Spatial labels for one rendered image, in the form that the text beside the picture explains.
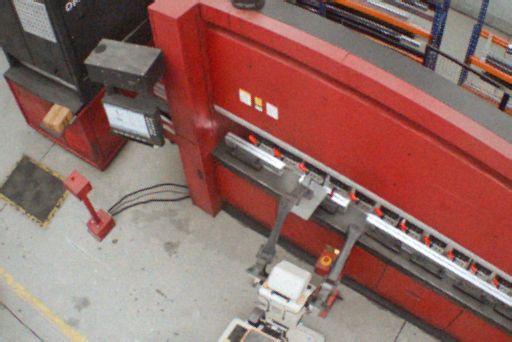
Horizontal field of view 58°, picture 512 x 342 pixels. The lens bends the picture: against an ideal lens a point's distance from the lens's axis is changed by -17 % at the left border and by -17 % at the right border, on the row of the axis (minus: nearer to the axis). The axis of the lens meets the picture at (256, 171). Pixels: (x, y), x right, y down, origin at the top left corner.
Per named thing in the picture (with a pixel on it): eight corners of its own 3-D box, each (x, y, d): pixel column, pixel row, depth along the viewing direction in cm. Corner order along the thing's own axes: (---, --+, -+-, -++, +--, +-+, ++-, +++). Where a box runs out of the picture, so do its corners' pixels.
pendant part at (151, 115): (111, 132, 381) (100, 100, 351) (119, 120, 387) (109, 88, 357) (162, 148, 370) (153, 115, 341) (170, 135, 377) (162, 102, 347)
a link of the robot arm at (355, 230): (351, 220, 310) (366, 227, 308) (350, 222, 323) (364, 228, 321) (317, 289, 307) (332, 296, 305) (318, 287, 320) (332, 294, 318)
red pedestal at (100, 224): (86, 231, 476) (58, 183, 407) (102, 213, 486) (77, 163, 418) (100, 243, 469) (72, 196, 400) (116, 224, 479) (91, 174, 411)
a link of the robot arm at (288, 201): (277, 198, 303) (294, 206, 301) (285, 189, 315) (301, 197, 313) (254, 260, 323) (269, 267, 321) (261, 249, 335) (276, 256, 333)
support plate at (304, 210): (284, 207, 370) (284, 206, 369) (305, 180, 381) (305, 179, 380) (306, 220, 363) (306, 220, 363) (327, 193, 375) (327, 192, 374)
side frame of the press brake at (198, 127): (192, 204, 489) (147, 7, 298) (249, 141, 526) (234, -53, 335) (213, 218, 480) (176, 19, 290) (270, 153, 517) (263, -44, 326)
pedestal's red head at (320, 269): (313, 272, 377) (315, 262, 362) (324, 254, 384) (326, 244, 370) (337, 283, 371) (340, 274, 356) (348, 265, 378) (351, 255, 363)
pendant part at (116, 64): (109, 138, 396) (82, 62, 325) (124, 114, 408) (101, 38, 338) (164, 156, 384) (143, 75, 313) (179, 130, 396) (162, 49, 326)
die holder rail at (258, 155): (225, 144, 415) (224, 137, 408) (230, 139, 418) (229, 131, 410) (280, 176, 398) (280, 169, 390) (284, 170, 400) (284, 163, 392)
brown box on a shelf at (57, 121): (39, 126, 423) (34, 117, 413) (57, 106, 435) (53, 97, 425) (59, 138, 414) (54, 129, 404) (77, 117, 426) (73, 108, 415)
